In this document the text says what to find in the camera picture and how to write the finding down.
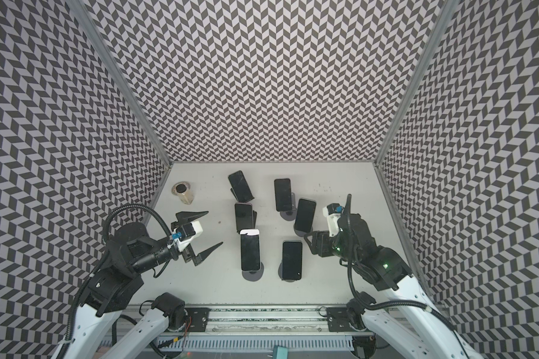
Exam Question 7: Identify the grey round stand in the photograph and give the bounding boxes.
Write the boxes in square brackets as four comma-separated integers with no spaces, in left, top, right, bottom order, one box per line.
[293,224,312,237]
[242,263,264,282]
[279,192,297,221]
[278,262,297,283]

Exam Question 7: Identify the silver aluminium corner post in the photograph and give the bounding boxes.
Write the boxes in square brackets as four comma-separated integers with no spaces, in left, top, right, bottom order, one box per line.
[66,0,172,165]
[374,0,459,168]

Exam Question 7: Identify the black folding phone stand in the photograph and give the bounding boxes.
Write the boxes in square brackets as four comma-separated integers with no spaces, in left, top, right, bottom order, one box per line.
[230,188,255,203]

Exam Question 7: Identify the phone on middle grey stand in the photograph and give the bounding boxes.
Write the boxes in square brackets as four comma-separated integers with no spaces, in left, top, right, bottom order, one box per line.
[293,198,317,233]

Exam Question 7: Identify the purple edged phone black stand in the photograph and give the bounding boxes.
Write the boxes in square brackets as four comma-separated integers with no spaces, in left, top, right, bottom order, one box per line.
[234,203,255,233]

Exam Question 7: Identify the spice jar with black lid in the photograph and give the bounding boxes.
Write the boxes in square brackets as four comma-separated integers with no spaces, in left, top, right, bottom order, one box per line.
[172,181,194,205]

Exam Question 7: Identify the teal phone on black stand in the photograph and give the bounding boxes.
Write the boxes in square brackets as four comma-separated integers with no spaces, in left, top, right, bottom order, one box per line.
[228,171,255,203]

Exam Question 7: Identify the silver aluminium corner post right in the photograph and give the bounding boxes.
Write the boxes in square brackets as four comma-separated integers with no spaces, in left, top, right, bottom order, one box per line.
[374,0,459,168]

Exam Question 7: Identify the silver aluminium corner post left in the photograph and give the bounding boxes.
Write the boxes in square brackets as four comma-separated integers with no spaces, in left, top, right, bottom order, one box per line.
[66,0,172,165]

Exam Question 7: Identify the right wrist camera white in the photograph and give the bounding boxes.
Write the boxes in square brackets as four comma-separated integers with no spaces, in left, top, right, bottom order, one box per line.
[323,203,344,238]

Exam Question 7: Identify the teal phone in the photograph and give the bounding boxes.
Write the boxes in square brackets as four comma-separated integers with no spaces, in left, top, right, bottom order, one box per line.
[228,171,255,203]
[281,241,303,281]

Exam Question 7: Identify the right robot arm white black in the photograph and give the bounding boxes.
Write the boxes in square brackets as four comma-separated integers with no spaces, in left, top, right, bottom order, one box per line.
[304,210,481,358]

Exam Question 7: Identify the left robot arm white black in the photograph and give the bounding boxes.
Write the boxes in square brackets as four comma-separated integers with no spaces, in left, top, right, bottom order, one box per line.
[53,203,215,358]

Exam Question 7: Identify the phone on rear grey stand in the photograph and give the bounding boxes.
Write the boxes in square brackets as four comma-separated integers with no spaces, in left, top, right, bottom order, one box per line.
[274,178,293,212]

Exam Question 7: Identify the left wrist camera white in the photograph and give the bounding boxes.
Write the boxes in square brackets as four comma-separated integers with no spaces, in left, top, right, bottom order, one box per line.
[172,220,204,253]

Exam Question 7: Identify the metal base rail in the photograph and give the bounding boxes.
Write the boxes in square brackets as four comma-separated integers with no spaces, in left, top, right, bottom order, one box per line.
[154,305,390,355]

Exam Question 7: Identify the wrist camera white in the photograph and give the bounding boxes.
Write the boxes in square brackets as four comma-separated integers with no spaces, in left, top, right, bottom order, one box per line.
[323,203,344,238]
[172,220,204,253]

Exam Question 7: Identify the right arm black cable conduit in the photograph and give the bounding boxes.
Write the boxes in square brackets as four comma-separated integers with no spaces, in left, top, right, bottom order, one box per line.
[343,194,473,359]

